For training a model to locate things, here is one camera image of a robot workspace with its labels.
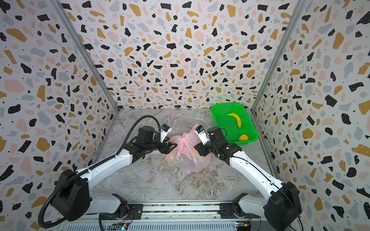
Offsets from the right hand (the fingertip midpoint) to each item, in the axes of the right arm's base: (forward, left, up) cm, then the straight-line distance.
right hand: (199, 143), depth 80 cm
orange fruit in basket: (+14, -30, -14) cm, 36 cm away
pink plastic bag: (-3, +9, -9) cm, 13 cm away
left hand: (+1, +15, 0) cm, 15 cm away
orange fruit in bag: (-4, +18, -10) cm, 21 cm away
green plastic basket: (+31, -28, -18) cm, 46 cm away
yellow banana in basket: (+33, -30, -16) cm, 48 cm away
